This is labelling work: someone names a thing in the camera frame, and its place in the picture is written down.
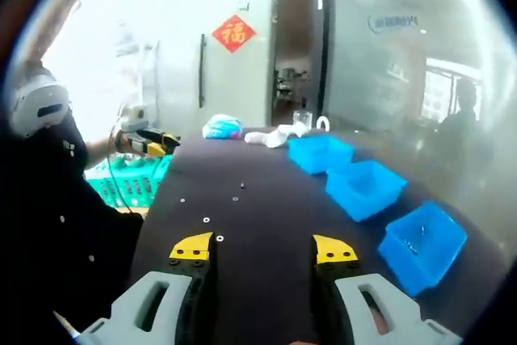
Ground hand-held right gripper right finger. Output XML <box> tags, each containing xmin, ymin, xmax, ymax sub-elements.
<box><xmin>309</xmin><ymin>234</ymin><xmax>464</xmax><ymax>345</ymax></box>

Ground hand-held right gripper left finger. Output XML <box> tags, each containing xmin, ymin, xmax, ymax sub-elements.
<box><xmin>76</xmin><ymin>231</ymin><xmax>219</xmax><ymax>345</ymax></box>

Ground blue plastic bin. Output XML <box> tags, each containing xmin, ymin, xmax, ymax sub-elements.
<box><xmin>377</xmin><ymin>200</ymin><xmax>469</xmax><ymax>297</ymax></box>
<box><xmin>287</xmin><ymin>136</ymin><xmax>355</xmax><ymax>176</ymax></box>
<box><xmin>325</xmin><ymin>159</ymin><xmax>408</xmax><ymax>224</ymax></box>

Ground screws nuts washers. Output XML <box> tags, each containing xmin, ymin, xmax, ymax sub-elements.
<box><xmin>179</xmin><ymin>182</ymin><xmax>226</xmax><ymax>242</ymax></box>

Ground person's left hand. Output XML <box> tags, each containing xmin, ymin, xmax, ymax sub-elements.
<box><xmin>113</xmin><ymin>129</ymin><xmax>141</xmax><ymax>156</ymax></box>

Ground white storage shelf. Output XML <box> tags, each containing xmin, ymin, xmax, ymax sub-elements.
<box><xmin>112</xmin><ymin>17</ymin><xmax>162</xmax><ymax>120</ymax></box>

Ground green plastic crate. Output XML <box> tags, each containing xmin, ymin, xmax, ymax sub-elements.
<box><xmin>84</xmin><ymin>154</ymin><xmax>174</xmax><ymax>211</ymax></box>

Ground blue white tissue pack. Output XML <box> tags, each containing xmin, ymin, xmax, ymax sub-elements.
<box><xmin>201</xmin><ymin>113</ymin><xmax>243</xmax><ymax>141</ymax></box>

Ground white grey chest device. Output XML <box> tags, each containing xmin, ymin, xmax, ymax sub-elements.
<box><xmin>10</xmin><ymin>72</ymin><xmax>69</xmax><ymax>138</ymax></box>

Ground white plastic bottles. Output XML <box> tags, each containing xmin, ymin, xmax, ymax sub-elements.
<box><xmin>244</xmin><ymin>129</ymin><xmax>288</xmax><ymax>150</ymax></box>

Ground person in black clothes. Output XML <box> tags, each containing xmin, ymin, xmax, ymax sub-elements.
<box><xmin>0</xmin><ymin>110</ymin><xmax>146</xmax><ymax>345</ymax></box>

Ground red diamond door sticker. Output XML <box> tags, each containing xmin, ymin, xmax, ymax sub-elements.
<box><xmin>212</xmin><ymin>14</ymin><xmax>258</xmax><ymax>54</ymax></box>

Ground clear glass cup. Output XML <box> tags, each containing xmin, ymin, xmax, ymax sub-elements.
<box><xmin>292</xmin><ymin>109</ymin><xmax>315</xmax><ymax>130</ymax></box>

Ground blue glass logo sticker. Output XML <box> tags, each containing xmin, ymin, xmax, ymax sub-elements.
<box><xmin>367</xmin><ymin>11</ymin><xmax>427</xmax><ymax>35</ymax></box>

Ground black door handle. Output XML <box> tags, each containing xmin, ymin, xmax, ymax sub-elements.
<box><xmin>198</xmin><ymin>33</ymin><xmax>207</xmax><ymax>110</ymax></box>

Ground dark metal door frame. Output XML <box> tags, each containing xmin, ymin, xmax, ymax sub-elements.
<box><xmin>317</xmin><ymin>0</ymin><xmax>338</xmax><ymax>132</ymax></box>

